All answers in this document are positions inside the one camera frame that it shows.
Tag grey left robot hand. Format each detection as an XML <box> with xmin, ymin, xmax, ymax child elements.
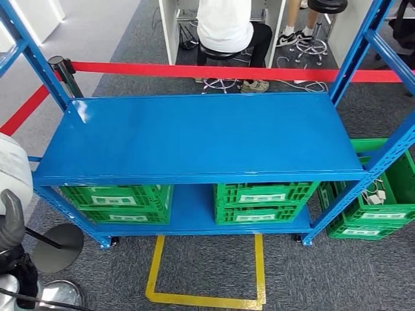
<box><xmin>0</xmin><ymin>189</ymin><xmax>26</xmax><ymax>254</ymax></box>

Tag blue metal shelf rack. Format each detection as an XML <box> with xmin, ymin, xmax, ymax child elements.
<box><xmin>0</xmin><ymin>0</ymin><xmax>415</xmax><ymax>251</ymax></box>

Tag black pole stand, disc base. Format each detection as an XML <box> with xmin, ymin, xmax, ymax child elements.
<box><xmin>25</xmin><ymin>223</ymin><xmax>85</xmax><ymax>275</ymax></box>

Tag short red barrier belt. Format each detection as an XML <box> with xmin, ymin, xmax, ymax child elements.
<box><xmin>0</xmin><ymin>73</ymin><xmax>62</xmax><ymax>137</ymax></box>

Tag green plastic folding crate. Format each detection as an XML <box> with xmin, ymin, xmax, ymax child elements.
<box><xmin>213</xmin><ymin>181</ymin><xmax>320</xmax><ymax>208</ymax></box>
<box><xmin>60</xmin><ymin>184</ymin><xmax>175</xmax><ymax>211</ymax></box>
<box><xmin>214</xmin><ymin>204</ymin><xmax>305</xmax><ymax>225</ymax></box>
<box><xmin>317</xmin><ymin>181</ymin><xmax>407</xmax><ymax>241</ymax></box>
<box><xmin>77</xmin><ymin>208</ymin><xmax>172</xmax><ymax>225</ymax></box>

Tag white stepped platform with lights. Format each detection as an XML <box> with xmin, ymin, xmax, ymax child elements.
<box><xmin>0</xmin><ymin>0</ymin><xmax>66</xmax><ymax>52</ymax></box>

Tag white office desk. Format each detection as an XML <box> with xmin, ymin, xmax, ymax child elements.
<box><xmin>158</xmin><ymin>0</ymin><xmax>286</xmax><ymax>69</ymax></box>
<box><xmin>326</xmin><ymin>0</ymin><xmax>403</xmax><ymax>69</ymax></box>

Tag long red barrier belt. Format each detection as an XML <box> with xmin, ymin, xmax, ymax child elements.
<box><xmin>70</xmin><ymin>61</ymin><xmax>404</xmax><ymax>84</ymax></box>

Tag black round stool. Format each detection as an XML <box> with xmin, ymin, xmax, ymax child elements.
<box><xmin>288</xmin><ymin>0</ymin><xmax>348</xmax><ymax>66</ymax></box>
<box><xmin>197</xmin><ymin>43</ymin><xmax>242</xmax><ymax>95</ymax></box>

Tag seated person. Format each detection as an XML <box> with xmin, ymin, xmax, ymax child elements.
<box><xmin>194</xmin><ymin>0</ymin><xmax>274</xmax><ymax>95</ymax></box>

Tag open green plastic crate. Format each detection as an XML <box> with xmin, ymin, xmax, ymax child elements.
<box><xmin>349</xmin><ymin>138</ymin><xmax>415</xmax><ymax>225</ymax></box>

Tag black office chair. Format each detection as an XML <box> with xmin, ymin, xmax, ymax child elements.
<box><xmin>376</xmin><ymin>0</ymin><xmax>415</xmax><ymax>72</ymax></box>

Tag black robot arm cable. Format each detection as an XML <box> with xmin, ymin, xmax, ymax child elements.
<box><xmin>0</xmin><ymin>286</ymin><xmax>94</xmax><ymax>311</ymax></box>

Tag black-topped barrier post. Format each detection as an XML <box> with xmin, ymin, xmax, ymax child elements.
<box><xmin>48</xmin><ymin>56</ymin><xmax>84</xmax><ymax>100</ymax></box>

